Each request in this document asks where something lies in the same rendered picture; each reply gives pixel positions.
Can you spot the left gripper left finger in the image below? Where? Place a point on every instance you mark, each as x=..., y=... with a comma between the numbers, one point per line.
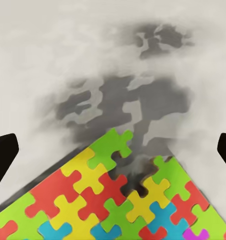
x=9, y=149

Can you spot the jigsaw puzzle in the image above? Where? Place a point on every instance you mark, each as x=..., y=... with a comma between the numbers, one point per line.
x=79, y=201

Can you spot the desk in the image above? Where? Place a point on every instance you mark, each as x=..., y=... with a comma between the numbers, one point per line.
x=72, y=70

